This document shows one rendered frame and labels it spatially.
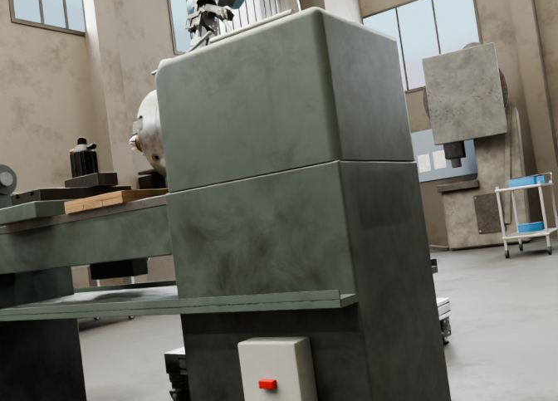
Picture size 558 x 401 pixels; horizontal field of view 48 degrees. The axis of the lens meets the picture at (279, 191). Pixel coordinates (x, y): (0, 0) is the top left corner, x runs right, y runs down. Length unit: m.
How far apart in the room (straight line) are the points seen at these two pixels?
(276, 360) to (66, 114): 6.16
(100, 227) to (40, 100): 5.24
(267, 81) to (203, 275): 0.57
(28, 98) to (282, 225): 5.87
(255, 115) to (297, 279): 0.44
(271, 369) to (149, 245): 0.63
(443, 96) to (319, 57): 8.04
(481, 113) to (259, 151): 7.94
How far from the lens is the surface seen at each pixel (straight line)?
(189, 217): 1.83
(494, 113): 9.47
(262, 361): 1.64
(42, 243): 2.48
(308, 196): 1.58
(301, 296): 1.53
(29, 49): 7.51
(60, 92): 7.57
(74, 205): 2.29
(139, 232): 2.07
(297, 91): 1.61
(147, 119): 2.05
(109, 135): 7.55
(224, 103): 1.75
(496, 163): 9.75
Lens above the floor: 0.73
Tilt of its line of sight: 3 degrees up
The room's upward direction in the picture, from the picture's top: 8 degrees counter-clockwise
